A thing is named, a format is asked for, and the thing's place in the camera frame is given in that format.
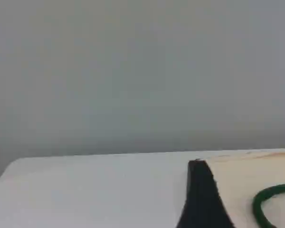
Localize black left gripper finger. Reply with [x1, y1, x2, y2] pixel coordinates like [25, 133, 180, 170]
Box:
[176, 159, 236, 228]

